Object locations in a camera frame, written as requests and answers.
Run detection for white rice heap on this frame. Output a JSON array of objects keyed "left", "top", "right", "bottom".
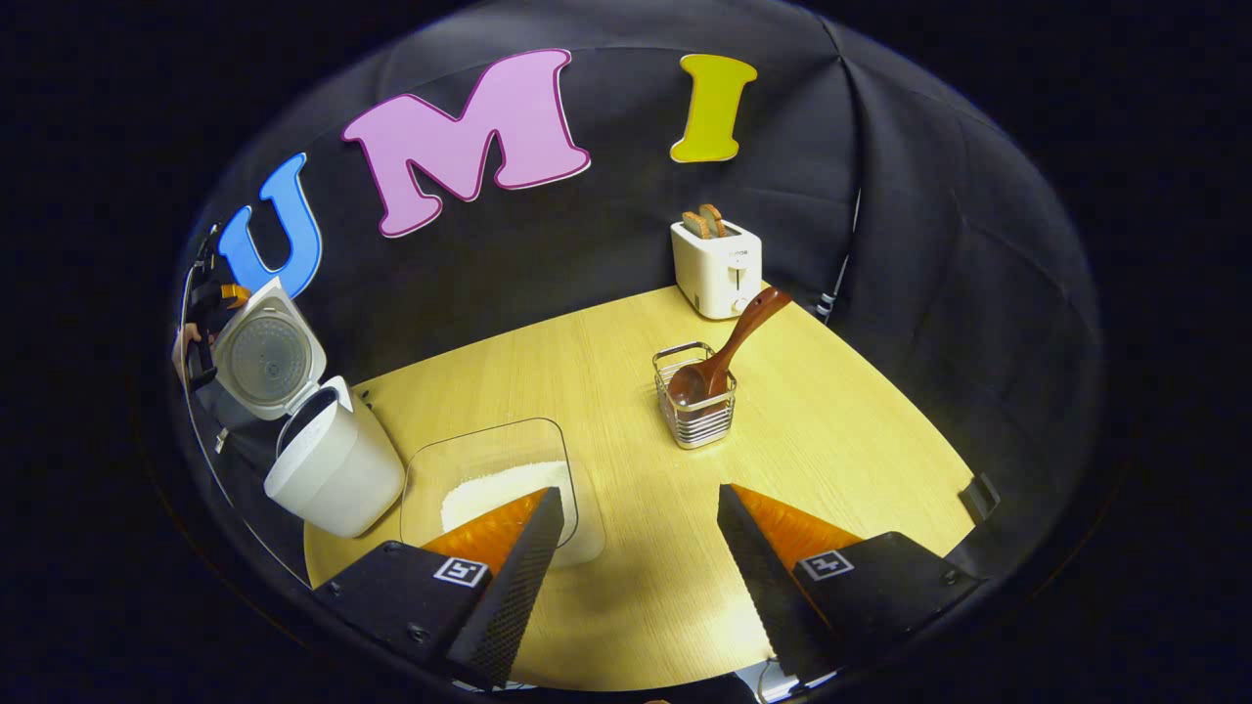
[{"left": 440, "top": 460, "right": 574, "bottom": 534}]

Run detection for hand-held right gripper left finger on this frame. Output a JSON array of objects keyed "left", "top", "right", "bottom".
[{"left": 313, "top": 487, "right": 567, "bottom": 690}]

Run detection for metal wire chopstick holder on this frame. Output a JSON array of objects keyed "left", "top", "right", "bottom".
[{"left": 652, "top": 341, "right": 738, "bottom": 450}]

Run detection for brown wooden spoon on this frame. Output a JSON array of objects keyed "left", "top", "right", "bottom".
[{"left": 668, "top": 286, "right": 793, "bottom": 407}]

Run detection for white toaster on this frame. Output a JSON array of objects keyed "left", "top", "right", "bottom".
[{"left": 670, "top": 217, "right": 763, "bottom": 321}]

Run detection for clear plastic container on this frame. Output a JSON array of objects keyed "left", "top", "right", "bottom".
[{"left": 399, "top": 418, "right": 605, "bottom": 568}]

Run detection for white rice cooker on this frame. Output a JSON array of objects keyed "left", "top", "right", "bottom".
[{"left": 212, "top": 277, "right": 407, "bottom": 539}]

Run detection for white wall cable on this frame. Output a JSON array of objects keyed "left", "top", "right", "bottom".
[{"left": 817, "top": 191, "right": 863, "bottom": 324}]

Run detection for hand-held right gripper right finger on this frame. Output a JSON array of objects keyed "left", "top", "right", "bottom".
[{"left": 717, "top": 482, "right": 985, "bottom": 686}]

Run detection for black table clamp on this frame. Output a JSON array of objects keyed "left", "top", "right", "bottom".
[{"left": 959, "top": 474, "right": 1002, "bottom": 525}]

